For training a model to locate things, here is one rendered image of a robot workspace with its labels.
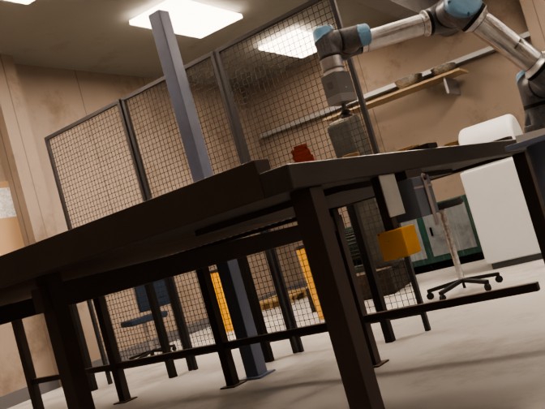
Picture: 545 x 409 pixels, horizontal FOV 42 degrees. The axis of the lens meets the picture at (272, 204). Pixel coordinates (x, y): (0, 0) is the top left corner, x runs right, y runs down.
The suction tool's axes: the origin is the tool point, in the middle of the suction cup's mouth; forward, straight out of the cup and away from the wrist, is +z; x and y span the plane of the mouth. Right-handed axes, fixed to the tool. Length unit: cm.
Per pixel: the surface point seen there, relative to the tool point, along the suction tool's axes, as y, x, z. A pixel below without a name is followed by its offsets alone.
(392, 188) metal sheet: 25.5, 27.5, 29.0
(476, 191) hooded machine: -410, -188, 35
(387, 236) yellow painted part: 33, 27, 42
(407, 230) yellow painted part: 28, 31, 41
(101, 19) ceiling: -216, -417, -227
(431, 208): 9.4, 27.9, 37.6
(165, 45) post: -95, -194, -106
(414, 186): 16.0, 28.5, 29.8
